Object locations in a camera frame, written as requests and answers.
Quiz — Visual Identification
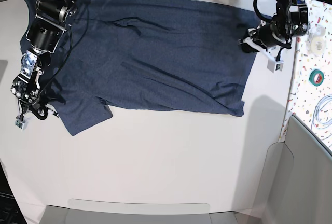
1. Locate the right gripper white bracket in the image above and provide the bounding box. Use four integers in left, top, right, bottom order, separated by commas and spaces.
17, 99, 62, 122

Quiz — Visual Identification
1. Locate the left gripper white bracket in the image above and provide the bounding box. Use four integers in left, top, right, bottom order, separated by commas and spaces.
238, 21, 284, 61

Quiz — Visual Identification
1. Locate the dark blue t-shirt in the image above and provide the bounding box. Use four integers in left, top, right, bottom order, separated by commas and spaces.
19, 0, 273, 137

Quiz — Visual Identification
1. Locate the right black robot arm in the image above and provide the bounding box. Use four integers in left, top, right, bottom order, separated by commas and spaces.
11, 0, 77, 128

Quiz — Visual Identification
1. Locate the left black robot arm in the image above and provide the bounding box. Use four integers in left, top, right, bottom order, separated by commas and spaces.
239, 0, 309, 64

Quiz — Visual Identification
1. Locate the clear tape roll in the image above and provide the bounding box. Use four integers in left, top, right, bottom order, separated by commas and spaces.
307, 25, 326, 57

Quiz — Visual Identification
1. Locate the green tape roll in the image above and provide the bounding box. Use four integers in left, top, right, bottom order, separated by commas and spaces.
309, 69, 324, 87

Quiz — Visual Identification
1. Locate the terrazzo patterned side table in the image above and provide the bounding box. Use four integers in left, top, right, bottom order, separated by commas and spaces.
279, 0, 331, 148

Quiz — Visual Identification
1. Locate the grey chair at bottom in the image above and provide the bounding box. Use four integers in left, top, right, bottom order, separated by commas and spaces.
40, 199, 237, 223

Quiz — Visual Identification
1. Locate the grey chair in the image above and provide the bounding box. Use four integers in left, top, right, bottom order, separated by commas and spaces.
40, 199, 237, 223
247, 116, 331, 223

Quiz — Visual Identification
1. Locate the grey chair at right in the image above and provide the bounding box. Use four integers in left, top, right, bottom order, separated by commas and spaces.
247, 116, 331, 223

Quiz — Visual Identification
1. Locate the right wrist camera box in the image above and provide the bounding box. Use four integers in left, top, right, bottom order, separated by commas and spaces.
15, 117, 27, 131

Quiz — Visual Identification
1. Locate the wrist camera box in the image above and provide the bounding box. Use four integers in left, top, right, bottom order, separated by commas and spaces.
267, 60, 284, 73
15, 117, 27, 131

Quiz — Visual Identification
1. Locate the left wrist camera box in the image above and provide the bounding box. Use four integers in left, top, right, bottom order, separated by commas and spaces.
267, 60, 284, 73

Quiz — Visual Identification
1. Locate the coiled white cable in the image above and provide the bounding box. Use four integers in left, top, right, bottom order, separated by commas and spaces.
310, 94, 332, 131

